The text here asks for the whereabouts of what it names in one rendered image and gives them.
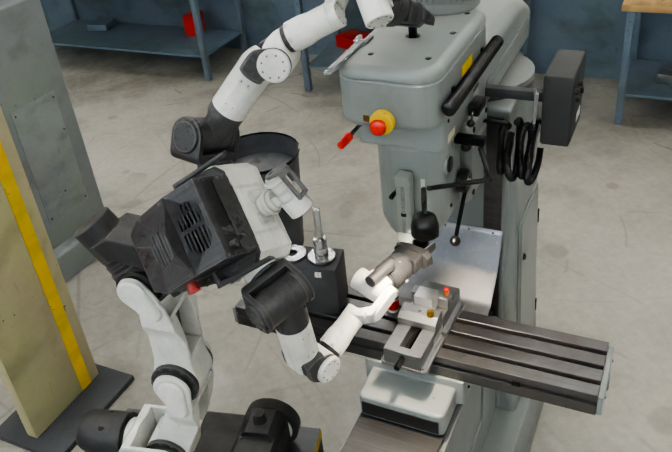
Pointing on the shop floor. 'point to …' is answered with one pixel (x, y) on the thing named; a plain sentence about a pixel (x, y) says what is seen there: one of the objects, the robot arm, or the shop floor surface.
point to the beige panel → (41, 327)
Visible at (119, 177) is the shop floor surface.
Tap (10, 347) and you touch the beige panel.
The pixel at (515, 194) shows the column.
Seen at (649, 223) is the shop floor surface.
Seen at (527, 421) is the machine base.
